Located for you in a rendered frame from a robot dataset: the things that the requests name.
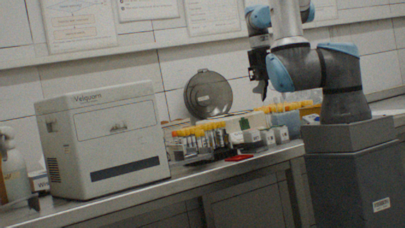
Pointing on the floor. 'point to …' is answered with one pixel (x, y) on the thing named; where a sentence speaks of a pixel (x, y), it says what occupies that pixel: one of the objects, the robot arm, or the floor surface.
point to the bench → (195, 184)
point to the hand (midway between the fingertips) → (275, 100)
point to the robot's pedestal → (358, 187)
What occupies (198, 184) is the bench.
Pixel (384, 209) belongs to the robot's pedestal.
